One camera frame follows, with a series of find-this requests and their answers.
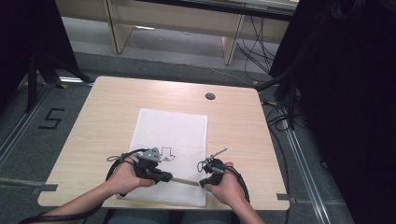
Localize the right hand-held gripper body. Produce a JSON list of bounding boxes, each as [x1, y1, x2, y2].
[[197, 147, 229, 185]]

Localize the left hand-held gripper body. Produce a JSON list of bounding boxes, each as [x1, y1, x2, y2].
[[133, 147, 163, 181]]

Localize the thin tan stick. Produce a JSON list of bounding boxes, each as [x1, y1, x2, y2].
[[171, 176, 201, 187]]

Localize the white cloth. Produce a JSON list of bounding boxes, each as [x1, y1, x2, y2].
[[117, 107, 209, 208]]

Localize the person's right hand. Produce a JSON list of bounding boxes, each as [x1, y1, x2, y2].
[[204, 161, 248, 207]]

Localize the person's left hand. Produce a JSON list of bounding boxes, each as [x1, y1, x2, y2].
[[105, 152, 157, 196]]

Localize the black metal stand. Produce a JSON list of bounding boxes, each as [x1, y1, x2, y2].
[[255, 69, 302, 131], [23, 51, 94, 114]]

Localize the beige wooden desk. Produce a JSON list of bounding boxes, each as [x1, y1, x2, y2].
[[55, 0, 301, 66]]

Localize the black curtain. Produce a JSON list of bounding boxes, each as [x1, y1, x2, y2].
[[0, 0, 80, 108], [268, 0, 396, 224]]

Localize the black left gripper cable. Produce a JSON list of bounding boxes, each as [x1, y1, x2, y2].
[[18, 147, 149, 224]]

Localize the black floor cables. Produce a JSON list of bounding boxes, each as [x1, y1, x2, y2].
[[261, 92, 302, 133]]

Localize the aluminium floor rail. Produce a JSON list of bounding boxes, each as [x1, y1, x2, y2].
[[0, 83, 54, 169], [280, 119, 332, 224]]

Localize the black cables under desk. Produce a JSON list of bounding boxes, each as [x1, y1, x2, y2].
[[235, 15, 277, 76]]

